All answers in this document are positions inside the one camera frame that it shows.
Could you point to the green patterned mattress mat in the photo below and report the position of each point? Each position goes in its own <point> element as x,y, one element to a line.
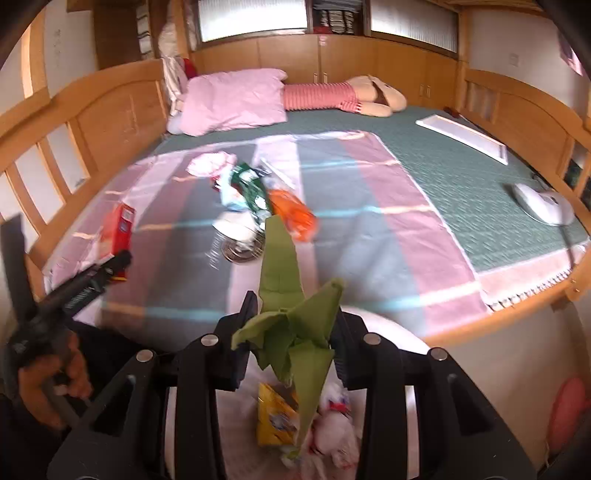
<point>461,198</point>

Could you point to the white red hanging clothes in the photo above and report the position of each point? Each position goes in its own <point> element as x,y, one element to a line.
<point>178,83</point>

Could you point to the white blue small packet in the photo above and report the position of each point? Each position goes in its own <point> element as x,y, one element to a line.
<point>233,194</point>

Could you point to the pink round object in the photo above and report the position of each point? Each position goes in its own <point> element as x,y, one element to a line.
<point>568,415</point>

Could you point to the striped plush doll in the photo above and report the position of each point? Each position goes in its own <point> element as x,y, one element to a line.
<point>318,97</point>

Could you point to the pink white wrapper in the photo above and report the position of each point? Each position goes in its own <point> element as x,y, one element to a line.
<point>210,165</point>

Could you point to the yellow snack packet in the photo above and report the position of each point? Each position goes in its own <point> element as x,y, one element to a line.
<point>274,420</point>

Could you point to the red carton box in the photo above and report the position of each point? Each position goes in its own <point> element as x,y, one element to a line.
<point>117,226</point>

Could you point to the orange snack packet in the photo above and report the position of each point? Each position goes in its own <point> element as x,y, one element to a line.
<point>295,214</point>

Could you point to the narrow ribbed glass window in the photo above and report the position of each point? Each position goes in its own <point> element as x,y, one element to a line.
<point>415,25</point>

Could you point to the white plastic bag red print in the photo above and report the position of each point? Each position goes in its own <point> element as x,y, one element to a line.
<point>334,424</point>

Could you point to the wide ribbed glass window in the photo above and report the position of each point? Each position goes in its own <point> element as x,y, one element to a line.
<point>251,21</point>

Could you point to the green snack packet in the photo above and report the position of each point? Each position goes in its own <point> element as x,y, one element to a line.
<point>254,189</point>

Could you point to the wooden cabinet row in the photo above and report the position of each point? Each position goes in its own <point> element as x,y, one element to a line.
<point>286,60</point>

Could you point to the light blue plastic bag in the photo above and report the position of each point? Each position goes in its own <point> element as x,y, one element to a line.
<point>238,228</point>

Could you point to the pink pillow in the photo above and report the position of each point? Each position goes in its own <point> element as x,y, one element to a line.
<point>231,99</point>

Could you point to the pink hanging cloth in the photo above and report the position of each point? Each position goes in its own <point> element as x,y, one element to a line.
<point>571,53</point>

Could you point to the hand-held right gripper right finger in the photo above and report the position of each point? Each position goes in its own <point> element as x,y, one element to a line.
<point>351,350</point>

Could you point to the plaid pink grey bed sheet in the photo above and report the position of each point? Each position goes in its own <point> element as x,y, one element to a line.
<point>369,258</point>

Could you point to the open shelf with clothes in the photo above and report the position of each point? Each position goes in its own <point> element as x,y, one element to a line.
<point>337,16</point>

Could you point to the clear plastic wrapper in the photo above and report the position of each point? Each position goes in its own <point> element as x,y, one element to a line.
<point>216,251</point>

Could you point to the white flat board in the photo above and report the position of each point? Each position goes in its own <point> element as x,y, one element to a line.
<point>461,136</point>

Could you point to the person's left hand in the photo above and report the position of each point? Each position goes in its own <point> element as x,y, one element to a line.
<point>41,397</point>

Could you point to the white oval device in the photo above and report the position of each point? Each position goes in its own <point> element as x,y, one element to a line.
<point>540,203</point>

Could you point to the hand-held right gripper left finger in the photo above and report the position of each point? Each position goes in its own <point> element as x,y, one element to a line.
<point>242,341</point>

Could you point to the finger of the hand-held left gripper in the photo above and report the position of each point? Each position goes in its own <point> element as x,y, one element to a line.
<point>14,258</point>
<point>101,274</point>

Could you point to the trash bin with white bag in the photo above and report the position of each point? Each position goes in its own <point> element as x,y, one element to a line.
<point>392,330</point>

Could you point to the brown wooden wardrobe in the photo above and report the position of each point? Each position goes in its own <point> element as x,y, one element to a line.
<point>120,37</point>

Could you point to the white hanging bags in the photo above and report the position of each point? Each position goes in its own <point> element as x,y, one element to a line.
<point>166,37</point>

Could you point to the green paper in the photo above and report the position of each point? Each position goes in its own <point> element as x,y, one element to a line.
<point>281,286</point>

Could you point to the small grey-blue pillow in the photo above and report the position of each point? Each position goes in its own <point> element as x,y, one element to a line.
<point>174,125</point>

